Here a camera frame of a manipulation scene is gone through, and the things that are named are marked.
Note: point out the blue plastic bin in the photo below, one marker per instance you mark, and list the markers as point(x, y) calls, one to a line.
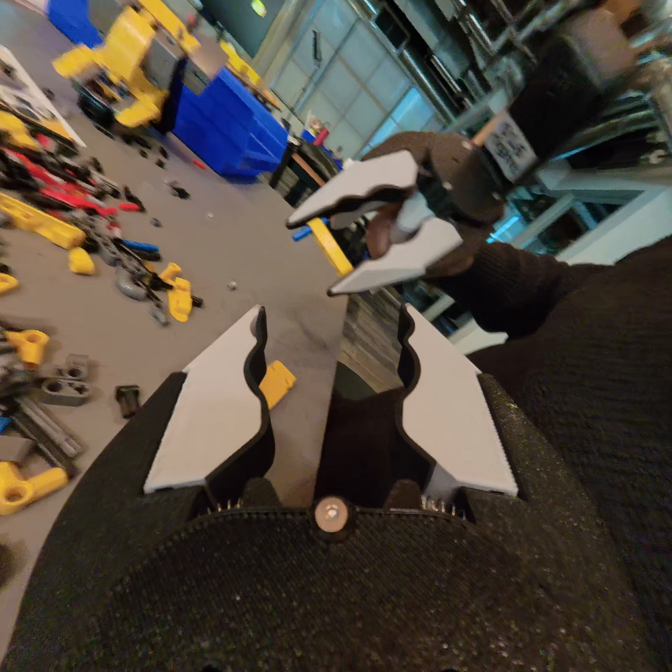
point(225, 126)

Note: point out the yellow toy vehicle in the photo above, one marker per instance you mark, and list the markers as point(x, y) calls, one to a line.
point(131, 47)

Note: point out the yellow printed sticker sheet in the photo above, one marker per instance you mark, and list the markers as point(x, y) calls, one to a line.
point(31, 94)

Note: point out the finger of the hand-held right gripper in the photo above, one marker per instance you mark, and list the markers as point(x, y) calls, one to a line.
point(367, 176)
point(409, 262)

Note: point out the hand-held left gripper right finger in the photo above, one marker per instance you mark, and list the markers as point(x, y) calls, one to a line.
point(456, 420)

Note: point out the yellow toy beam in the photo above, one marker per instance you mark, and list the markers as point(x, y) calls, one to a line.
point(330, 249)

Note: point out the yellow toy panel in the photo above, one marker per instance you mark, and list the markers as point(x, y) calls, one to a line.
point(281, 383)

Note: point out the red bottle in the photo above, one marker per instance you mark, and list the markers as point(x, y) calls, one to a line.
point(321, 136)

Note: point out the person's dark knit sweater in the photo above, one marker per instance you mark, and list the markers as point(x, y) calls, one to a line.
point(603, 420)

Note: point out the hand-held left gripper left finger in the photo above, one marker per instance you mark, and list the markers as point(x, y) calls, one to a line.
point(215, 420)

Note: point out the person's right hand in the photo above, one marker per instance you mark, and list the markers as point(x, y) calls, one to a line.
point(383, 233)

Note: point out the pile of toy building parts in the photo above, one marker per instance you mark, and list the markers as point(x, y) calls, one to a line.
point(36, 223)

